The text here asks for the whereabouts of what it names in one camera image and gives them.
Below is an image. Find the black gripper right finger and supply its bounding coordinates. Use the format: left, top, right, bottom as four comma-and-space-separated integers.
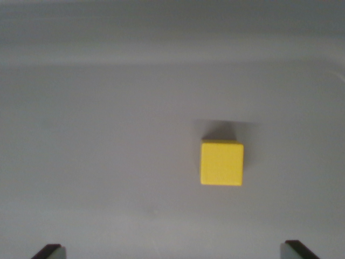
280, 240, 321, 259

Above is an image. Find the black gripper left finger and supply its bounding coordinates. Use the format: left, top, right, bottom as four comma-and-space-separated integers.
31, 243, 66, 259

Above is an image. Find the yellow wooden cube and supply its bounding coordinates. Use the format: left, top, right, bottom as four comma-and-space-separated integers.
199, 139, 245, 187

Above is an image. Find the white plastic bin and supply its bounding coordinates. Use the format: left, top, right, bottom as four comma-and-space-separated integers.
0, 0, 345, 259

